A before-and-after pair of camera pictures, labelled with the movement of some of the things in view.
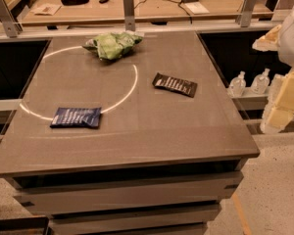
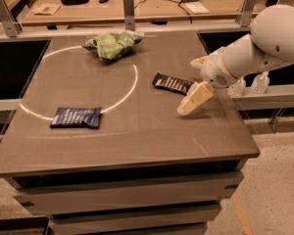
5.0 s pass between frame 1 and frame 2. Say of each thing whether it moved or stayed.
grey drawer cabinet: stayed
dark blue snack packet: stayed
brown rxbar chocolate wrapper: stayed
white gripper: moved
